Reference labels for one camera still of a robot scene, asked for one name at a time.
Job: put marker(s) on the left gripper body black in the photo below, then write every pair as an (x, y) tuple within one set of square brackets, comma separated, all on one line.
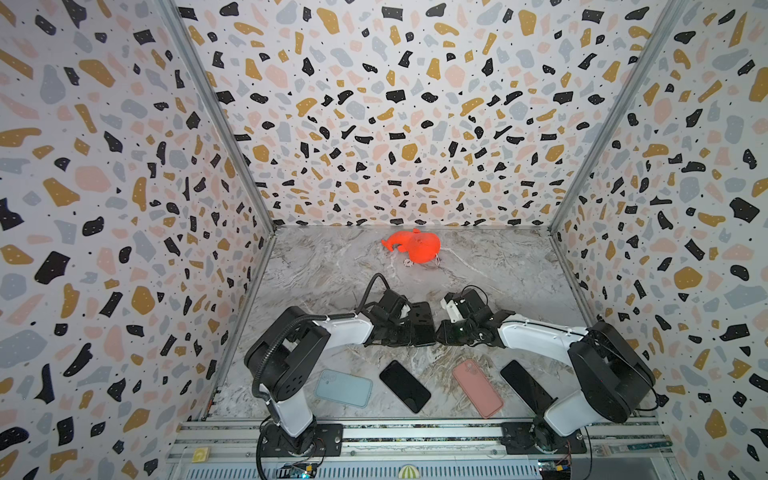
[(397, 335)]

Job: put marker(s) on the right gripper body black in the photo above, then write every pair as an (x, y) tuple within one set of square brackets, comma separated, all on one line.
[(459, 324)]

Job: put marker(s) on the black phone case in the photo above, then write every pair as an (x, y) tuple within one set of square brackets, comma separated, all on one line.
[(420, 325)]

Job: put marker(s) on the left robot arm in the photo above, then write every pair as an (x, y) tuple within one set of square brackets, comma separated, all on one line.
[(283, 358)]

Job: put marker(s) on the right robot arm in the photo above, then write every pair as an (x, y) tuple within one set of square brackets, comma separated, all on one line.
[(612, 378)]

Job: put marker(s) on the pink phone case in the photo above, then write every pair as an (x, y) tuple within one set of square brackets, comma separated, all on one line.
[(478, 388)]

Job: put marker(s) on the light blue phone case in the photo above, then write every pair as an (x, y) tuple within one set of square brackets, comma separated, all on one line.
[(343, 388)]

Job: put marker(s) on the black smartphone centre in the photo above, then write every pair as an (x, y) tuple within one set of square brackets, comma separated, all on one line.
[(405, 386)]

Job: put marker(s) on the black smartphone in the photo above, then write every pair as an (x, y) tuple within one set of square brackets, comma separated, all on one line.
[(405, 386), (527, 388)]

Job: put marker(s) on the black smartphone right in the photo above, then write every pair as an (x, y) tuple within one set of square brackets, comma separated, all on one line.
[(527, 388)]

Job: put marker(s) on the red plush whale toy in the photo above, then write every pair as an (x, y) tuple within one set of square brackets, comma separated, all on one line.
[(420, 247)]

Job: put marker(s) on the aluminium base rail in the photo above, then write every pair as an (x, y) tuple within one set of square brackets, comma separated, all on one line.
[(421, 449)]

